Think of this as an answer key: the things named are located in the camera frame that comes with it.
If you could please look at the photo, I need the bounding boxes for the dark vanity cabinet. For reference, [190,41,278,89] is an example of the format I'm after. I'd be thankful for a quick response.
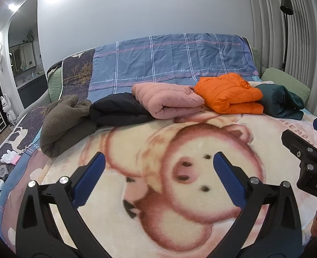
[15,74,49,109]

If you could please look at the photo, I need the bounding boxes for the pink quilted jacket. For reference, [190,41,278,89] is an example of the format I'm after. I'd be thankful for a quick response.
[132,83,205,119]

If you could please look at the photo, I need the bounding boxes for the white figure statue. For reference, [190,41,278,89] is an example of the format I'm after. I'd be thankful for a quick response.
[0,94,16,126]

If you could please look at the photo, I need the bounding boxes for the blue plaid sheet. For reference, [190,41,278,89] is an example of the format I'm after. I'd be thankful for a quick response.
[88,33,260,97]

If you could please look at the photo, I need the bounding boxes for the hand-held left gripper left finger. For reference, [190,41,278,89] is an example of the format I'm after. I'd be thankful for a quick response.
[15,152,106,258]

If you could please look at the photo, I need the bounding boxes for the orange puffer jacket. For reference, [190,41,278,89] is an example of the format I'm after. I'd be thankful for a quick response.
[194,72,264,115]

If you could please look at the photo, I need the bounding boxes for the black puffer jacket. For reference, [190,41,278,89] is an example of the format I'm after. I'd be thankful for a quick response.
[89,92,155,126]

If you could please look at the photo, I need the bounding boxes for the brown fleece garment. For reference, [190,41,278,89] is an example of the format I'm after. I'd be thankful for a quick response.
[40,95,97,158]

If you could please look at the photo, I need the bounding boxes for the bear printed blanket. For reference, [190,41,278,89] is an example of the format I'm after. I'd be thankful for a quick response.
[0,110,317,258]

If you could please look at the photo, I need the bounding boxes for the white plush item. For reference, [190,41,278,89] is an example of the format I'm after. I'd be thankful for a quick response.
[1,150,23,165]

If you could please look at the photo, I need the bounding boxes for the wall mirror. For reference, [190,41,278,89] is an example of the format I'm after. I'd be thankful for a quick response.
[9,42,37,74]

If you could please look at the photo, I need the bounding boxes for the grey pleated curtain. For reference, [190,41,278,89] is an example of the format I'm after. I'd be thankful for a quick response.
[246,0,317,124]

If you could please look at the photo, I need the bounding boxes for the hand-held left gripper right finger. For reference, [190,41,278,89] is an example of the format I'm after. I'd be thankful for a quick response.
[213,151,302,258]

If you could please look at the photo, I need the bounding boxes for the black floor lamp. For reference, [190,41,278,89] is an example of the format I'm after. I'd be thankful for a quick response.
[279,0,294,72]

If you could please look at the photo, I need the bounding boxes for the green quilted pillow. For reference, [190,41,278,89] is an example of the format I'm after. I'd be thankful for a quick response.
[47,67,65,103]

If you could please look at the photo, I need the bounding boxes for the teal garment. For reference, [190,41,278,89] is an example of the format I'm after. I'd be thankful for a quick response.
[255,84,305,121]

